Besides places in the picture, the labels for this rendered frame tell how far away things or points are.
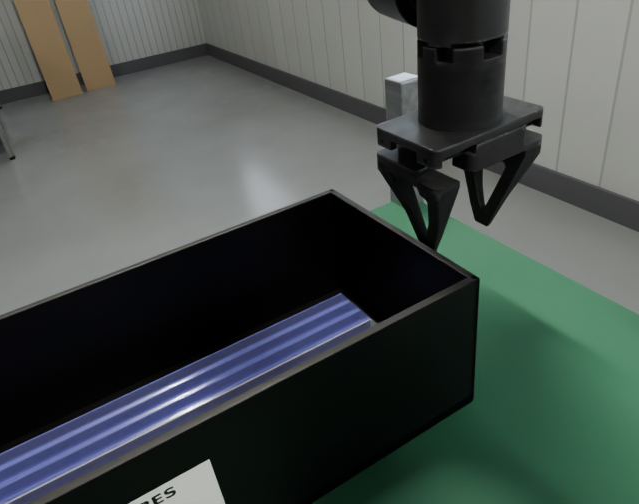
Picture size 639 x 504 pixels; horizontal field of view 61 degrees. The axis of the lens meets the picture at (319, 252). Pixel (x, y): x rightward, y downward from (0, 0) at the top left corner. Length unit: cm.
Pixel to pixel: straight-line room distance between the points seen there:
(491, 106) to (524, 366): 20
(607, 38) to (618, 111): 28
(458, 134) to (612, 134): 214
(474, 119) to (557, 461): 23
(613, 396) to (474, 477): 12
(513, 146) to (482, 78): 6
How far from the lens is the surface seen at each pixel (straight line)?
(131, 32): 629
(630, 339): 50
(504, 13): 37
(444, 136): 37
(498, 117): 39
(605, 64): 247
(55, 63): 585
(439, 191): 37
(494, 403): 43
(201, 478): 31
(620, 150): 250
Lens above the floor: 127
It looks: 32 degrees down
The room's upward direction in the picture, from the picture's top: 8 degrees counter-clockwise
